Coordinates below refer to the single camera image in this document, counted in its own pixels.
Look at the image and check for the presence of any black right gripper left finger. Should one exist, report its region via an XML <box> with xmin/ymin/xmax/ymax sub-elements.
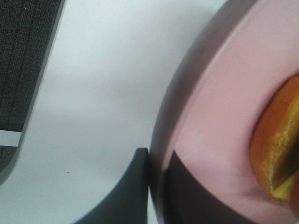
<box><xmin>77</xmin><ymin>148</ymin><xmax>149</xmax><ymax>224</ymax></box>

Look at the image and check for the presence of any burger with lettuce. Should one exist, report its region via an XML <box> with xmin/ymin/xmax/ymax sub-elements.
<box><xmin>249</xmin><ymin>74</ymin><xmax>299</xmax><ymax>206</ymax></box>

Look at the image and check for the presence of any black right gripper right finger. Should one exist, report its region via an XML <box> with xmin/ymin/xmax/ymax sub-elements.
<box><xmin>163</xmin><ymin>152</ymin><xmax>255</xmax><ymax>224</ymax></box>

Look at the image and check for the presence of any pink round plate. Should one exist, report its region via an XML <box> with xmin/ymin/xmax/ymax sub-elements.
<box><xmin>150</xmin><ymin>0</ymin><xmax>299</xmax><ymax>224</ymax></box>

